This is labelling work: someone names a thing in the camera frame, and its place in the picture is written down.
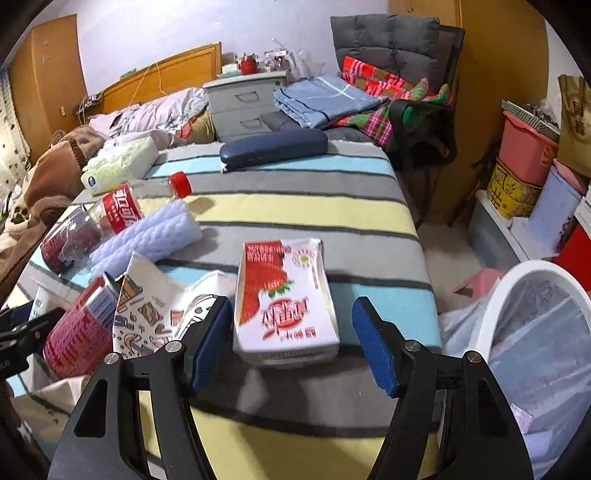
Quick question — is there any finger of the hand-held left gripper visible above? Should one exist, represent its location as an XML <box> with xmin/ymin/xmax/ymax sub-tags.
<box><xmin>0</xmin><ymin>305</ymin><xmax>65</xmax><ymax>358</ymax></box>

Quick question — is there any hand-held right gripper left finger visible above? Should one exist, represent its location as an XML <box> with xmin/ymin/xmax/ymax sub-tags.
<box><xmin>48</xmin><ymin>295</ymin><xmax>234</xmax><ymax>480</ymax></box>

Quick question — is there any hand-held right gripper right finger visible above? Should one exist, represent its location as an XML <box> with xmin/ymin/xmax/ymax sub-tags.
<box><xmin>352</xmin><ymin>296</ymin><xmax>536</xmax><ymax>480</ymax></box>

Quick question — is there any printed white paper bag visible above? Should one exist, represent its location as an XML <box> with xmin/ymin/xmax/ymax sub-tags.
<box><xmin>112</xmin><ymin>251</ymin><xmax>241</xmax><ymax>358</ymax></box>

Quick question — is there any strawberry milk carton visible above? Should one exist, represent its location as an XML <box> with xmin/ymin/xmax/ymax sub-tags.
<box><xmin>232</xmin><ymin>237</ymin><xmax>341</xmax><ymax>367</ymax></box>

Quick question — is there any clear bottle with red label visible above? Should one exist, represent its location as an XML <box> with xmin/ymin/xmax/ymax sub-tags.
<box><xmin>41</xmin><ymin>172</ymin><xmax>192</xmax><ymax>275</ymax></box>

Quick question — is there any white trash bin with liner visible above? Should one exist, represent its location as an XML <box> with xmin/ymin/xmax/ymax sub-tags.
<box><xmin>438</xmin><ymin>277</ymin><xmax>591</xmax><ymax>480</ymax></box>

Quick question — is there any paw print blanket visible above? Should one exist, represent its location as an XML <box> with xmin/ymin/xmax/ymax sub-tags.
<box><xmin>0</xmin><ymin>185</ymin><xmax>47</xmax><ymax>287</ymax></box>

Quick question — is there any white ribbed sponge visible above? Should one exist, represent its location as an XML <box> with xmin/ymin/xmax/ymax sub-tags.
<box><xmin>89</xmin><ymin>202</ymin><xmax>204</xmax><ymax>275</ymax></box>

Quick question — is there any pink stool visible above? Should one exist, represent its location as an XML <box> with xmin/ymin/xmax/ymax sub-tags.
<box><xmin>455</xmin><ymin>269</ymin><xmax>506</xmax><ymax>296</ymax></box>

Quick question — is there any brown blanket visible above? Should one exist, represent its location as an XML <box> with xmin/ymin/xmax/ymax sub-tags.
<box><xmin>23</xmin><ymin>127</ymin><xmax>109</xmax><ymax>222</ymax></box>

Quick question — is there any grey storage box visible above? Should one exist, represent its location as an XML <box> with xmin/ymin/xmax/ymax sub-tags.
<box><xmin>468</xmin><ymin>189</ymin><xmax>532</xmax><ymax>273</ymax></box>

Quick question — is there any green tissue pack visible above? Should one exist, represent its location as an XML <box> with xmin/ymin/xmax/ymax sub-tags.
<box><xmin>81</xmin><ymin>137</ymin><xmax>160</xmax><ymax>193</ymax></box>

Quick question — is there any patterned curtain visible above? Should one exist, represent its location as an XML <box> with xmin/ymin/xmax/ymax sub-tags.
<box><xmin>0</xmin><ymin>65</ymin><xmax>28</xmax><ymax>185</ymax></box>

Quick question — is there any navy glasses case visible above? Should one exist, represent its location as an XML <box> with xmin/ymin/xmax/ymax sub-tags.
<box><xmin>219</xmin><ymin>128</ymin><xmax>328</xmax><ymax>172</ymax></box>

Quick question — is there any yellow tin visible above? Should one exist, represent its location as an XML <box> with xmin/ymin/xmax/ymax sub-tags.
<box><xmin>487</xmin><ymin>157</ymin><xmax>543</xmax><ymax>220</ymax></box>

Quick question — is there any black chair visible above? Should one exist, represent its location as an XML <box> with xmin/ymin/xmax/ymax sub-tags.
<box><xmin>330</xmin><ymin>16</ymin><xmax>465</xmax><ymax>227</ymax></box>

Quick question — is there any mustard pillow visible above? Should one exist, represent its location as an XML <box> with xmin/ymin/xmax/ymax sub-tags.
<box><xmin>178</xmin><ymin>111</ymin><xmax>218</xmax><ymax>144</ymax></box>

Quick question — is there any red box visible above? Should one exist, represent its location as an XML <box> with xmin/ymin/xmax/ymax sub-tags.
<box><xmin>554</xmin><ymin>222</ymin><xmax>591</xmax><ymax>291</ymax></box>

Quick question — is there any pale blue cylinder container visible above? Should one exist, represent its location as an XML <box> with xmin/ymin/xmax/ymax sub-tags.
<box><xmin>529</xmin><ymin>164</ymin><xmax>583</xmax><ymax>259</ymax></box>

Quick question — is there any dark grey cloth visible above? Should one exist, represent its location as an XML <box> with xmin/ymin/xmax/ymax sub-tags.
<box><xmin>261</xmin><ymin>113</ymin><xmax>324</xmax><ymax>134</ymax></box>

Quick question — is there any pink bedding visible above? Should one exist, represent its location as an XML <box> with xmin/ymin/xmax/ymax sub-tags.
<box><xmin>88</xmin><ymin>88</ymin><xmax>208</xmax><ymax>148</ymax></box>

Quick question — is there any grey nightstand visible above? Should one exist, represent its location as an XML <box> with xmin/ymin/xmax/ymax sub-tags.
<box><xmin>203</xmin><ymin>69</ymin><xmax>291</xmax><ymax>141</ymax></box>

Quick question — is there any pink bucket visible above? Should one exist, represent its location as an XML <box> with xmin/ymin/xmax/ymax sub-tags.
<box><xmin>499</xmin><ymin>111</ymin><xmax>559</xmax><ymax>185</ymax></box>

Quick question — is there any wooden door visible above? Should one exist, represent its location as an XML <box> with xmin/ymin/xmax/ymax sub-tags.
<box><xmin>9</xmin><ymin>14</ymin><xmax>88</xmax><ymax>153</ymax></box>

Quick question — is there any folded blue cloth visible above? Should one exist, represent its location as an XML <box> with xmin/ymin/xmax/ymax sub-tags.
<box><xmin>273</xmin><ymin>74</ymin><xmax>393</xmax><ymax>130</ymax></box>

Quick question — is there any red plaid blanket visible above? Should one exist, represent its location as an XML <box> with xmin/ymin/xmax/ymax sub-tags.
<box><xmin>332</xmin><ymin>56</ymin><xmax>451</xmax><ymax>151</ymax></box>

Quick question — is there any wooden headboard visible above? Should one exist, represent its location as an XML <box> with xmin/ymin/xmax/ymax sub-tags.
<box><xmin>95</xmin><ymin>42</ymin><xmax>222</xmax><ymax>114</ymax></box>

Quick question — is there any brown paper bag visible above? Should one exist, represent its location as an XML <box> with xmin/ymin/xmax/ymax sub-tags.
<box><xmin>556</xmin><ymin>74</ymin><xmax>591</xmax><ymax>178</ymax></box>

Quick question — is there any wooden wardrobe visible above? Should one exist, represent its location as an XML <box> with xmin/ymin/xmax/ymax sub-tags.
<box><xmin>388</xmin><ymin>0</ymin><xmax>550</xmax><ymax>227</ymax></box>

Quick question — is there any grey chair cushion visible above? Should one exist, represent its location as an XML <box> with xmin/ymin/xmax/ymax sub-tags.
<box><xmin>330</xmin><ymin>16</ymin><xmax>439</xmax><ymax>84</ymax></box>

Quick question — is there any yellow cable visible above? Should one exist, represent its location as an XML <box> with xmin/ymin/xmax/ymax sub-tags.
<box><xmin>131</xmin><ymin>60</ymin><xmax>162</xmax><ymax>104</ymax></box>

